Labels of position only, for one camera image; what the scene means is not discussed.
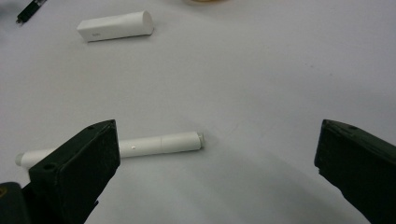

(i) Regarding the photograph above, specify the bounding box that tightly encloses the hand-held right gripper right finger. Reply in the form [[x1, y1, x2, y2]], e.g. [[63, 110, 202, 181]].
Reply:
[[313, 119, 396, 224]]

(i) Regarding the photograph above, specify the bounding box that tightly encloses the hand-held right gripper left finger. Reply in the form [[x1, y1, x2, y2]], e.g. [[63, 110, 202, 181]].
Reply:
[[21, 119, 121, 224]]

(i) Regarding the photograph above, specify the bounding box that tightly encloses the white pen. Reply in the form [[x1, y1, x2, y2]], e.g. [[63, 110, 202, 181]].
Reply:
[[14, 131, 205, 170]]

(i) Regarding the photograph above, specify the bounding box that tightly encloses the black pen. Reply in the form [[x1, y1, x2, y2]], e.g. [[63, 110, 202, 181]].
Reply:
[[15, 0, 48, 25]]

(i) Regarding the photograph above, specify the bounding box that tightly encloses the cream pen holder cup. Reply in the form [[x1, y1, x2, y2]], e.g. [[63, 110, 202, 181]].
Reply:
[[183, 0, 230, 5]]

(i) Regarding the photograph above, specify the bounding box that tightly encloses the white table board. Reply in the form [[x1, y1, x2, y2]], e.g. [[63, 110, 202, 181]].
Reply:
[[0, 0, 396, 224]]

